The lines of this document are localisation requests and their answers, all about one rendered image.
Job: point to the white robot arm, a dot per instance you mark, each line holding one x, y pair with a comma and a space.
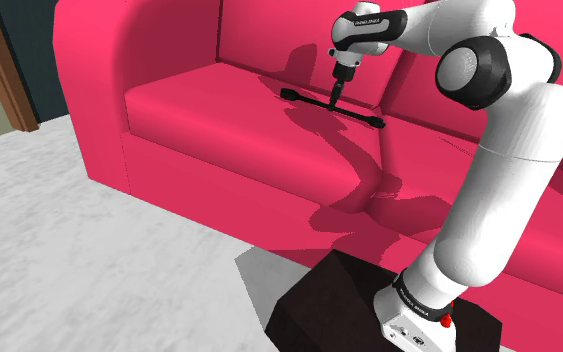
515, 161

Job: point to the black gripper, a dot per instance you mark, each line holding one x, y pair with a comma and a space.
343, 73

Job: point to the pink sofa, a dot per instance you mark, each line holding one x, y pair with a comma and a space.
242, 122

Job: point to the long black wrench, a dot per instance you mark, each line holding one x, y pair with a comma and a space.
354, 113

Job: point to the brown wooden door frame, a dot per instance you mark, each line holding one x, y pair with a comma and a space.
3, 68

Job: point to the dark robot stand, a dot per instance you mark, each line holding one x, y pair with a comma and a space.
330, 307

